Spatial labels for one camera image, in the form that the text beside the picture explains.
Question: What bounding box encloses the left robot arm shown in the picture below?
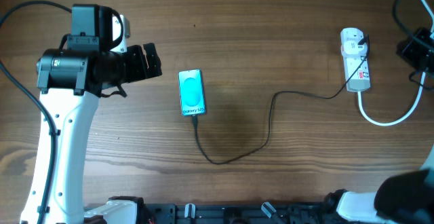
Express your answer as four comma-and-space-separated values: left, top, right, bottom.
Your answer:
20, 4, 162, 223

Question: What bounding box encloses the white power strip cord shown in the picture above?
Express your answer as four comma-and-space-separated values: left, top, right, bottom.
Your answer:
357, 0, 434, 127

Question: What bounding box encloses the left camera black cable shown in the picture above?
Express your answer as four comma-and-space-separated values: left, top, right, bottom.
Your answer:
0, 0, 74, 224

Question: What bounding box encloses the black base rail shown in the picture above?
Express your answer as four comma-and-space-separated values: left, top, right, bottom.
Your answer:
84, 202, 340, 224

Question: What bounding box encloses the white power strip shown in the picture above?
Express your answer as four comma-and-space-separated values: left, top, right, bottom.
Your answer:
340, 27, 370, 92

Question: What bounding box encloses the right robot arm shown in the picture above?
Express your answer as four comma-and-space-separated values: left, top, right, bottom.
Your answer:
318, 28, 433, 223

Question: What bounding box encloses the white USB charger plug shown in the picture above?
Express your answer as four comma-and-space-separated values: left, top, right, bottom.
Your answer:
340, 40, 368, 58

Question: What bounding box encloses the black USB charging cable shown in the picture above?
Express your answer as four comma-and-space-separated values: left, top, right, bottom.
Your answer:
191, 33, 370, 166

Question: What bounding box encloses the light blue smartphone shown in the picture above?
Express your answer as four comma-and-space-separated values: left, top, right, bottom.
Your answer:
178, 69, 206, 116

